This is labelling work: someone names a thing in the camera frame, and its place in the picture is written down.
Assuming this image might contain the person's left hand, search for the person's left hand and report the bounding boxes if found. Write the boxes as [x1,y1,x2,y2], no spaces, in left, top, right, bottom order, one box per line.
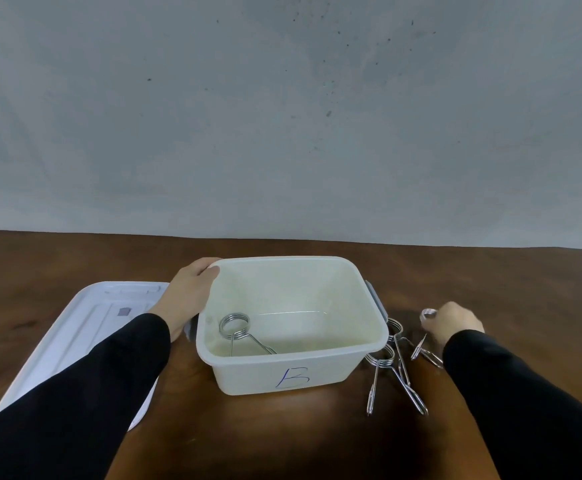
[148,257,221,343]

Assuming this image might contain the white plastic storage box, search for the white plastic storage box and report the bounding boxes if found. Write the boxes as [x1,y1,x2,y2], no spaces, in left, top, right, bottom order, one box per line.
[185,256,389,396]

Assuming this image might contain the person's left forearm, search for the person's left forearm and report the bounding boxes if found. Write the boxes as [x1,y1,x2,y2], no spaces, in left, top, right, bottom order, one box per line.
[0,313,172,480]

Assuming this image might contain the person's right forearm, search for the person's right forearm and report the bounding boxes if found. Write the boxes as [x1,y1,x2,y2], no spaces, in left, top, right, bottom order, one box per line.
[442,329,582,480]

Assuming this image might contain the person's right hand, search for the person's right hand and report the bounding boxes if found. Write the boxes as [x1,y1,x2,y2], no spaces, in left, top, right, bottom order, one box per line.
[420,301,485,355]

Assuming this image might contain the white plastic box lid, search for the white plastic box lid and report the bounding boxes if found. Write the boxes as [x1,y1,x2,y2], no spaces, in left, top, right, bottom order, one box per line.
[0,281,171,432]

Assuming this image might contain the metal spring clip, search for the metal spring clip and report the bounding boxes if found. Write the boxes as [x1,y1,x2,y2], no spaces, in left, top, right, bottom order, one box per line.
[386,318,414,387]
[365,344,429,416]
[219,313,278,357]
[410,308,444,369]

